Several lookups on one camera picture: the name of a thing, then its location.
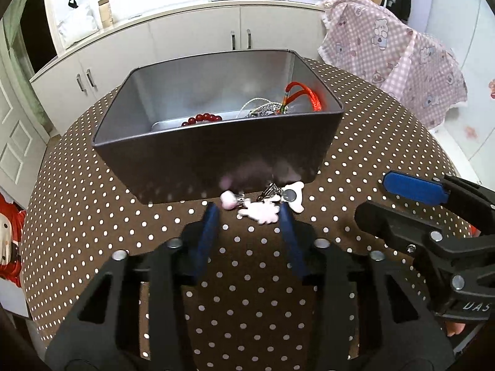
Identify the pink butterfly wall sticker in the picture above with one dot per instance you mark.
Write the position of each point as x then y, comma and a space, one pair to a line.
492, 88

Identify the brown paper package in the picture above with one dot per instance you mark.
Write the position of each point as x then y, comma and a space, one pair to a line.
105, 13

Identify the white panel door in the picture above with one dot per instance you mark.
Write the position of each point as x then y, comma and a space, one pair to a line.
21, 148

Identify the white low cabinet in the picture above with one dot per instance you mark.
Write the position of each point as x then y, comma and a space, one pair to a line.
68, 85

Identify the pink white charm keychain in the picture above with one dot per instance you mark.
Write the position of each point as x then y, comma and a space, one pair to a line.
263, 212

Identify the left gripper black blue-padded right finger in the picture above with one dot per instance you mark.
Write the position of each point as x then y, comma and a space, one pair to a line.
366, 317

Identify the red cartoon poster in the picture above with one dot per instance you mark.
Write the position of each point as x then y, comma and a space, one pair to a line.
11, 232

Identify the white bear charm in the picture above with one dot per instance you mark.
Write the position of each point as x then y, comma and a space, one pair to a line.
292, 194

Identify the dark grey storage box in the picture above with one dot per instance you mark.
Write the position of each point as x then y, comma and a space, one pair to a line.
197, 126

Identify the person's hand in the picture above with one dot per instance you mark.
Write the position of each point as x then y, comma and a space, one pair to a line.
454, 328

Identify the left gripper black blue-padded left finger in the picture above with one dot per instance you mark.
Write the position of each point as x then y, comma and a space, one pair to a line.
131, 316

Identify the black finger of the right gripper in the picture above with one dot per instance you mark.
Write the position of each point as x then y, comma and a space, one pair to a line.
400, 231

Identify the brown polka dot tablecloth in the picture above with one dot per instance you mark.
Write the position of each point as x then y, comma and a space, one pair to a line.
249, 311

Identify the white plastic bag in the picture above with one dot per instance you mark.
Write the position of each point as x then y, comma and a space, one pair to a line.
76, 23

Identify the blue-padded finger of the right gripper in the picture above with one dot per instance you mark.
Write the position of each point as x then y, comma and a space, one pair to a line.
415, 188

